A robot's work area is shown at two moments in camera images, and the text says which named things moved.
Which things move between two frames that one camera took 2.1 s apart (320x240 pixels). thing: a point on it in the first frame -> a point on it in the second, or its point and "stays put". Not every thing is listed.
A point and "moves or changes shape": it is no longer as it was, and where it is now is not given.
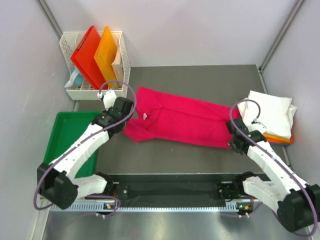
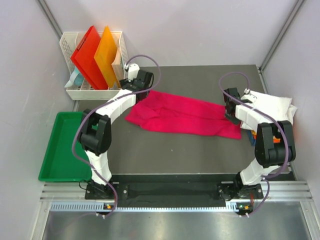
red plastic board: x=83 y=56 stays put
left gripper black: x=106 y=112 -> x=126 y=81
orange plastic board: x=105 y=54 stays put
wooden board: x=117 y=67 stays put
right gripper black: x=231 y=144 -> x=234 y=120
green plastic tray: x=66 y=126 stays put
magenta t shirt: x=160 y=116 moves or changes shape
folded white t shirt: x=277 y=113 stays put
